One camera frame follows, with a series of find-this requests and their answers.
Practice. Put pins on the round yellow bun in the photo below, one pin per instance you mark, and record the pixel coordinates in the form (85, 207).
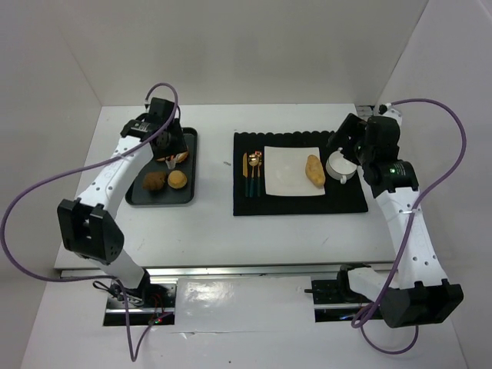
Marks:
(177, 179)

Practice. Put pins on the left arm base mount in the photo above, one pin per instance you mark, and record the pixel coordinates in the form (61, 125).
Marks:
(157, 308)

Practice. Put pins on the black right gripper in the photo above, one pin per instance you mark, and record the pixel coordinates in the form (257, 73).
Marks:
(347, 131)

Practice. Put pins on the metal rail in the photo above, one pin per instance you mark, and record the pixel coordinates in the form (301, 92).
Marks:
(244, 270)

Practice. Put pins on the dark grey serving tray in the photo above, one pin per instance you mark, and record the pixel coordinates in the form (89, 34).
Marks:
(167, 197)

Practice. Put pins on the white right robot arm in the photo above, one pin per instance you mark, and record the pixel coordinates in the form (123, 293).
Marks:
(417, 290)

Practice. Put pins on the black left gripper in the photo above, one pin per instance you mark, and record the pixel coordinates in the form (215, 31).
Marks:
(175, 145)

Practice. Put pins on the gold knife green handle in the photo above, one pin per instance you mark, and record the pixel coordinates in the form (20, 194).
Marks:
(245, 173)

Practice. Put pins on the white cup with handle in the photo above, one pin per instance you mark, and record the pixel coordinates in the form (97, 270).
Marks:
(339, 168)

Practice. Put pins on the gold fork green handle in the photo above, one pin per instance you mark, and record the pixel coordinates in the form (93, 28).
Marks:
(259, 157)

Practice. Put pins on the dark brown bread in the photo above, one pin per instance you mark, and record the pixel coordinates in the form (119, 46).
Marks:
(154, 181)

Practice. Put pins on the gold spoon green handle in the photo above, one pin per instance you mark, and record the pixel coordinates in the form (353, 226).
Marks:
(253, 160)

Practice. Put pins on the orange glazed bread roll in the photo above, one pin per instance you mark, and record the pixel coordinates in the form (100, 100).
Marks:
(180, 157)

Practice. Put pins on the black placemat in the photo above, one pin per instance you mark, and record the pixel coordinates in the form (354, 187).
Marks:
(338, 198)

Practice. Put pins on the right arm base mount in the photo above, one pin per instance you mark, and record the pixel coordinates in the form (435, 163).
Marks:
(333, 302)

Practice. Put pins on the metal tongs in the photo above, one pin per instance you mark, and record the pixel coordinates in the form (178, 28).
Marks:
(171, 162)

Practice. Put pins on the long golden bread loaf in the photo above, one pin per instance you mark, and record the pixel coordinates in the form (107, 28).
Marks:
(314, 171)

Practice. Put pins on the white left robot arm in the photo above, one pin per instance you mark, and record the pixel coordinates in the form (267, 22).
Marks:
(87, 223)

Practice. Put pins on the white square plate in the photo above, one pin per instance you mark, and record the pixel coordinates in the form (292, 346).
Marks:
(284, 172)

